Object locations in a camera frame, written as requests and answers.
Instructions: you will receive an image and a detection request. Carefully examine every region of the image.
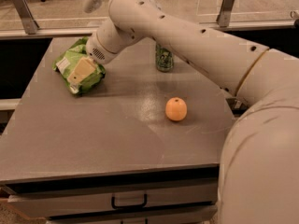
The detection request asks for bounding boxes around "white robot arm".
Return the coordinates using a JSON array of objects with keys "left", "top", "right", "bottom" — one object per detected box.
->
[{"left": 84, "top": 0, "right": 299, "bottom": 224}]

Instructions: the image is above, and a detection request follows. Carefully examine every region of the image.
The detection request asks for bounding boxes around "grey drawer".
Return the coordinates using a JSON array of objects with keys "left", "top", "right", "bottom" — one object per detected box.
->
[
  {"left": 46, "top": 205, "right": 217, "bottom": 224},
  {"left": 8, "top": 178, "right": 217, "bottom": 217}
]

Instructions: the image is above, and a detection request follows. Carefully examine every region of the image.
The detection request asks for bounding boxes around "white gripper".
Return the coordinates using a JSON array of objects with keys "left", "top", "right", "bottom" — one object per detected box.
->
[{"left": 67, "top": 33, "right": 117, "bottom": 85}]

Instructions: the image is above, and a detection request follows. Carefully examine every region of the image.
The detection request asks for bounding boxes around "grey upper drawer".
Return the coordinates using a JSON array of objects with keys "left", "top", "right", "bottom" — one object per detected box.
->
[{"left": 8, "top": 178, "right": 217, "bottom": 217}]

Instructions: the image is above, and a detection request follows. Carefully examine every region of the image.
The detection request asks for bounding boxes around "orange fruit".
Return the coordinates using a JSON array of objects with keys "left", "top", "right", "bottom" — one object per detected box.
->
[{"left": 165, "top": 97, "right": 188, "bottom": 121}]

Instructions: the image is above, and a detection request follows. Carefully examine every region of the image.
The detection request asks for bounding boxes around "grey lower drawer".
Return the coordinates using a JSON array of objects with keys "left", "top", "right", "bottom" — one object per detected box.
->
[{"left": 46, "top": 205, "right": 217, "bottom": 224}]

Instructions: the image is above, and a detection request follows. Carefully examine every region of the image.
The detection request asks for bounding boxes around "green rice chip bag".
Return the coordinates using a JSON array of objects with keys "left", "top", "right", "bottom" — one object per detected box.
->
[{"left": 52, "top": 37, "right": 106, "bottom": 95}]

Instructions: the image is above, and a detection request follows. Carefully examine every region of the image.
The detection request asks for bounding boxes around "right metal railing bracket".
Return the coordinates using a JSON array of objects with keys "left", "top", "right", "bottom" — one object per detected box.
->
[{"left": 216, "top": 0, "right": 235, "bottom": 27}]

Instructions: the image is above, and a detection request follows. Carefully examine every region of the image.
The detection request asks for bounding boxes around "metal railing bracket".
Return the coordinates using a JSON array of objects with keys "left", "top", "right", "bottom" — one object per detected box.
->
[
  {"left": 11, "top": 0, "right": 39, "bottom": 35},
  {"left": 216, "top": 0, "right": 235, "bottom": 27}
]

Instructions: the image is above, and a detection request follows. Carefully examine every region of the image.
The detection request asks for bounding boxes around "left metal railing bracket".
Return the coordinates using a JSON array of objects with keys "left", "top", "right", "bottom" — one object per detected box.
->
[{"left": 11, "top": 0, "right": 39, "bottom": 35}]

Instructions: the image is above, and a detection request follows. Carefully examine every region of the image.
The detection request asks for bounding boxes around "green soda can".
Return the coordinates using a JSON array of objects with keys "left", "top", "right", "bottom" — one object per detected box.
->
[{"left": 155, "top": 44, "right": 174, "bottom": 72}]

